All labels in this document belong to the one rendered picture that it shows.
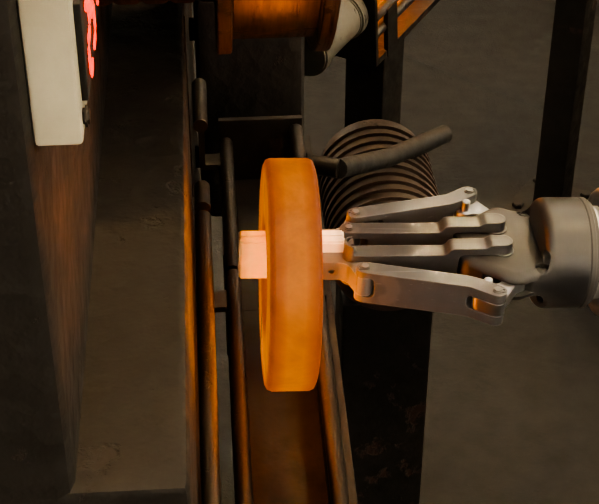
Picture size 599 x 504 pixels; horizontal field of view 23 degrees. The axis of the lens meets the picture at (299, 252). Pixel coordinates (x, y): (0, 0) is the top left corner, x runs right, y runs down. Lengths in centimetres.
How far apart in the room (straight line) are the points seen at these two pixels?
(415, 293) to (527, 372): 120
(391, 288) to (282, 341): 8
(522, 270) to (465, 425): 109
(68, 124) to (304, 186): 35
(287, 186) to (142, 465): 27
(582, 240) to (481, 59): 196
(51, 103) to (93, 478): 21
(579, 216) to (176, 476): 37
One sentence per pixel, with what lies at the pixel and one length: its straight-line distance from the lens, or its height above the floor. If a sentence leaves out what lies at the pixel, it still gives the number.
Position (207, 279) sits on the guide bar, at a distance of 103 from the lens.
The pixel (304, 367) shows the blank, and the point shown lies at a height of 77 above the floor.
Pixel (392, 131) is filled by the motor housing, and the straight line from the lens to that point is 164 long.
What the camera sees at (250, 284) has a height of 66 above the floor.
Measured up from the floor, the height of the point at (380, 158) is 58.
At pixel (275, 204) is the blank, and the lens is 92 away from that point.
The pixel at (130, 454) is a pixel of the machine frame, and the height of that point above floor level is 87.
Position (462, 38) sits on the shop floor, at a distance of 299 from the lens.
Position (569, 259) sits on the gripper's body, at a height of 81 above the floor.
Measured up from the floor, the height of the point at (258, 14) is 97.
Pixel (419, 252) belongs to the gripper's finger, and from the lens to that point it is 96.
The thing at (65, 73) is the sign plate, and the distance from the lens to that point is 59.
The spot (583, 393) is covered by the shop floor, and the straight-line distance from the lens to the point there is 211.
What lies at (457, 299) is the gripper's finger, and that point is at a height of 80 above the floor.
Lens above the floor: 137
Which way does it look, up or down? 36 degrees down
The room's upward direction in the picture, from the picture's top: straight up
